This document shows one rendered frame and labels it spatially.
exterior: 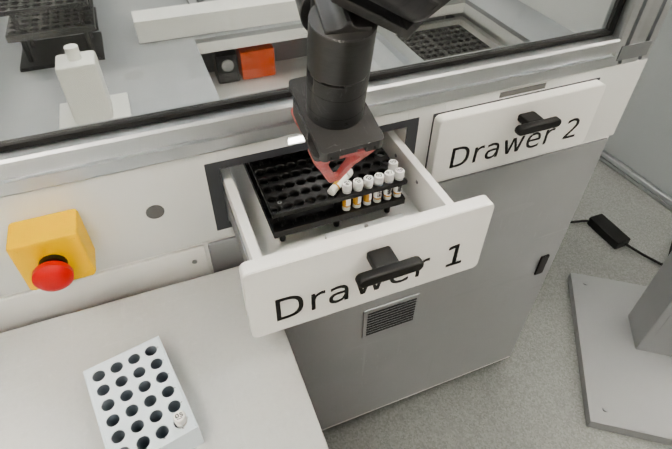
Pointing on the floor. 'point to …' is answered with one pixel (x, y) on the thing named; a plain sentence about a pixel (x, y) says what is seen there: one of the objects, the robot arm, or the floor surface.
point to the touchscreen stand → (625, 353)
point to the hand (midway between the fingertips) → (329, 164)
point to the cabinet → (577, 172)
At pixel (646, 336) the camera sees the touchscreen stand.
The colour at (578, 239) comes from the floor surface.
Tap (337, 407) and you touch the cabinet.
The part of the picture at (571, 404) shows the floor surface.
